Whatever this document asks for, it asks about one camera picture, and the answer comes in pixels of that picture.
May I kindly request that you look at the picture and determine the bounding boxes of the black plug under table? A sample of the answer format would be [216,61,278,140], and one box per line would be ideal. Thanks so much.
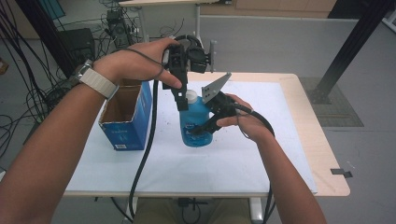
[177,197,208,224]

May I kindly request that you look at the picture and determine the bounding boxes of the thin black right wrist strap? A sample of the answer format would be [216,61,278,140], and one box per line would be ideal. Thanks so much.
[235,108,250,140]

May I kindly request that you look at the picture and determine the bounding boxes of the person's right hand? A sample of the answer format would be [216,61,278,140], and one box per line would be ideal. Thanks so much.
[217,93,276,144]

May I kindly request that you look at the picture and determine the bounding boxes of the background table white legs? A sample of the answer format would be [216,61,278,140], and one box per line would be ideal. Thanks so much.
[118,0,233,48]

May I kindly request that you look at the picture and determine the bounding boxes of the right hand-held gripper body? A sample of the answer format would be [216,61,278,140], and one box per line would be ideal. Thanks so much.
[201,73,247,124]

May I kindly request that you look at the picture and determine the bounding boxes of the blue cardboard box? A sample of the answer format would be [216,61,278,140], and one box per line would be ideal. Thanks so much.
[98,77,153,152]

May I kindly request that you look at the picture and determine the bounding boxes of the black metal stand post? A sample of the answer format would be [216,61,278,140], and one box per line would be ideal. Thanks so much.
[15,0,78,78]

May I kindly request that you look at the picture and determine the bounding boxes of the black metal stand with base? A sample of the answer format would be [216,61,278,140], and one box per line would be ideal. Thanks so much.
[311,0,396,105]

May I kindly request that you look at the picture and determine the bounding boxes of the blue liquid bottle white cap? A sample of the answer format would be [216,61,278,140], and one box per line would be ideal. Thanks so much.
[178,89,216,148]

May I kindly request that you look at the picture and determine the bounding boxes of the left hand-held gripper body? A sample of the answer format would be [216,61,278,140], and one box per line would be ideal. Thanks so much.
[163,35,218,76]

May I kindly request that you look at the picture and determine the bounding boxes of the person's khaki pants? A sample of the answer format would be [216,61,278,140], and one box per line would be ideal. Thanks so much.
[134,197,253,224]

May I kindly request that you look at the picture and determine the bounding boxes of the black tape strip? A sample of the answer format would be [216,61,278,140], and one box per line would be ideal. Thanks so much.
[330,168,354,179]

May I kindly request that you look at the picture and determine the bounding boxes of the right hand-held gripper black cable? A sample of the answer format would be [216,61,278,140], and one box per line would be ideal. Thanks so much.
[233,103,278,224]

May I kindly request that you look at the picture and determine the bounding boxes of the wristwatch with white band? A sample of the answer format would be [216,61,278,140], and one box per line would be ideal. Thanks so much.
[66,59,120,101]

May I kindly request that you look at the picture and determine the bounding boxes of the thin black left wrist strap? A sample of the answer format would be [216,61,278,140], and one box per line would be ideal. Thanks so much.
[123,47,165,79]

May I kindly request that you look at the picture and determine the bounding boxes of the dark electronic device with cables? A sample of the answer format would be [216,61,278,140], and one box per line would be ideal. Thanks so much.
[106,8,134,49]

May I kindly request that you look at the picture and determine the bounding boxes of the white table mat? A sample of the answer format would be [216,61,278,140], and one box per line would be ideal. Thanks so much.
[64,79,318,194]

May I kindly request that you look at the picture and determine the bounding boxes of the tangle of black floor cables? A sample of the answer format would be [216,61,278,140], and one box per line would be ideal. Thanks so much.
[0,0,188,162]

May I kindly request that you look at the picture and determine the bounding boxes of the hand-held gripper black cable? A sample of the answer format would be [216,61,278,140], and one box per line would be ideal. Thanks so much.
[128,34,204,220]
[233,103,278,224]

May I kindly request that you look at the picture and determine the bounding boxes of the left hand-held gripper black cable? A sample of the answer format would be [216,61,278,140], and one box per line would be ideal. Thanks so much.
[128,34,204,220]

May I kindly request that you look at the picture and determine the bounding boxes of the white table leg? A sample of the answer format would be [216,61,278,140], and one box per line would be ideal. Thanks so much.
[248,197,265,224]
[122,196,139,224]

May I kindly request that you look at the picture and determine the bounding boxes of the thin black wrist strap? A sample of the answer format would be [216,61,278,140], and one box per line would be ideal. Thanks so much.
[123,47,165,79]
[235,108,250,140]

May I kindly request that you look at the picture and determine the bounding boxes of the black box on floor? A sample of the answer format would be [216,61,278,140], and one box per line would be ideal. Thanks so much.
[59,27,96,62]

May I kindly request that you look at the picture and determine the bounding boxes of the person's left hand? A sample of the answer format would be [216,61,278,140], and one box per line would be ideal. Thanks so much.
[92,36,184,90]

